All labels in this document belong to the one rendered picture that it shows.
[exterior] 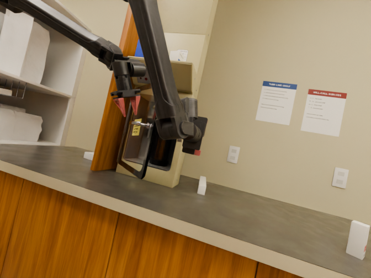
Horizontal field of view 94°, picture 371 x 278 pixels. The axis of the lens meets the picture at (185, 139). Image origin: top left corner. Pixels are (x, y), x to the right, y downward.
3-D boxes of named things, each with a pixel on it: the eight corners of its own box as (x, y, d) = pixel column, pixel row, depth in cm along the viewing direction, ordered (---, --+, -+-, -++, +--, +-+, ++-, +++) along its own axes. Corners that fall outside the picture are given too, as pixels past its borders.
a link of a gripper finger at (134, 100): (121, 117, 71) (116, 94, 69) (137, 114, 76) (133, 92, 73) (127, 117, 66) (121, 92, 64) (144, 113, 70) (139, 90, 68)
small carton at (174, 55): (172, 68, 85) (175, 56, 85) (181, 68, 83) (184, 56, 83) (167, 63, 80) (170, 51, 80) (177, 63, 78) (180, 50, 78)
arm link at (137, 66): (103, 62, 70) (107, 43, 64) (128, 63, 78) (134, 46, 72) (116, 84, 67) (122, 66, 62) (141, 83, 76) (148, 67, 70)
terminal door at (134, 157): (118, 162, 90) (135, 88, 91) (143, 180, 66) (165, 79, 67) (117, 162, 89) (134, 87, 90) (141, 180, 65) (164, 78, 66)
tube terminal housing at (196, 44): (138, 167, 115) (163, 56, 117) (184, 180, 107) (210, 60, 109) (115, 171, 91) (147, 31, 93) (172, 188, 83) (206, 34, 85)
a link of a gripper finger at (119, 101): (116, 117, 70) (111, 94, 68) (133, 115, 75) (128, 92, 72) (122, 118, 65) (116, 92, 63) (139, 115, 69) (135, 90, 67)
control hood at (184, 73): (134, 85, 92) (138, 67, 92) (193, 93, 84) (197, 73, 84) (122, 75, 81) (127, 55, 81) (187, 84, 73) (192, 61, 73)
